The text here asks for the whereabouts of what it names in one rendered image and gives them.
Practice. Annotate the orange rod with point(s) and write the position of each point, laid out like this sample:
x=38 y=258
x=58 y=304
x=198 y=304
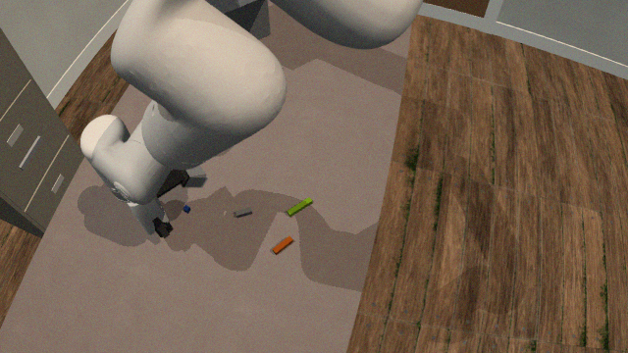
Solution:
x=280 y=247

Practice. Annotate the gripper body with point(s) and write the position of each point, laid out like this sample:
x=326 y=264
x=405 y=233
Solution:
x=145 y=214

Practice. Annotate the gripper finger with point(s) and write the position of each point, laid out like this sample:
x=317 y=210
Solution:
x=162 y=227

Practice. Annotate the lime green rod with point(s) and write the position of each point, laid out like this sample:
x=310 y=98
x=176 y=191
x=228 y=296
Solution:
x=300 y=206

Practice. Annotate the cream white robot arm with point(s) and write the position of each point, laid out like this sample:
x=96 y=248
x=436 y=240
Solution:
x=216 y=82

